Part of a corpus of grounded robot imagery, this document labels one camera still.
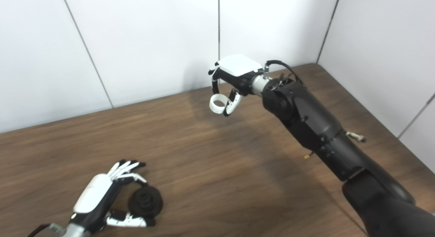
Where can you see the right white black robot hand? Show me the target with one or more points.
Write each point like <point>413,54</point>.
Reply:
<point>238,65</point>

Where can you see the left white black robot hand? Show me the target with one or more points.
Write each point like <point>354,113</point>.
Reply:
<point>95,193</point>

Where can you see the round black part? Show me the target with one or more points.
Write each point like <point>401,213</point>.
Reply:
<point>146,203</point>

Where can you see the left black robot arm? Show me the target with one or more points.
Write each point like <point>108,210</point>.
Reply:
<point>61,230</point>

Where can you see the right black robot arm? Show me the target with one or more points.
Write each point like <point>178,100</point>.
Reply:
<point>306,114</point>

